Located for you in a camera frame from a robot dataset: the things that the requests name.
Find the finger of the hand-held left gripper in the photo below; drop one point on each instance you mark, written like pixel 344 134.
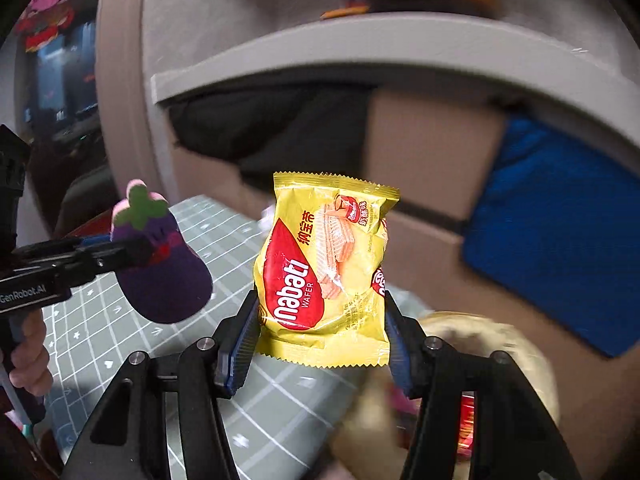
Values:
pixel 65 249
pixel 107 262

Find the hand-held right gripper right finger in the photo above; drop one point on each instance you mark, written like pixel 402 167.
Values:
pixel 400 355

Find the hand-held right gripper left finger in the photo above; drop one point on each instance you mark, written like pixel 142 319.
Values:
pixel 245 340

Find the purple eggplant sponge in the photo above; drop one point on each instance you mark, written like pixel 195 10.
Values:
pixel 165 270

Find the pale yellow plastic bag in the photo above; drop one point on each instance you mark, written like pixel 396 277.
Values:
pixel 480 327

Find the yellow wafer snack packet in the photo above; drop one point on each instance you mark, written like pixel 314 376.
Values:
pixel 325 270

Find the person's left hand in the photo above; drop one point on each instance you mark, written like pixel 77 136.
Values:
pixel 32 355

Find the green checkered tablecloth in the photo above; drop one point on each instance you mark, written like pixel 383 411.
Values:
pixel 280 410

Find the white crumpled tissue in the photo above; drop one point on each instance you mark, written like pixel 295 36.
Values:
pixel 268 215

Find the red window decoration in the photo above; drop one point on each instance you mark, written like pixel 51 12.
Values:
pixel 47 20

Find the beige wooden cabinet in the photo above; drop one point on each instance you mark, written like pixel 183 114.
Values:
pixel 425 160

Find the blue cloth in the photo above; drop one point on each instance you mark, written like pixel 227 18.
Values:
pixel 560 230

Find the black cloth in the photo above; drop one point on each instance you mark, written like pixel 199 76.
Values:
pixel 280 130

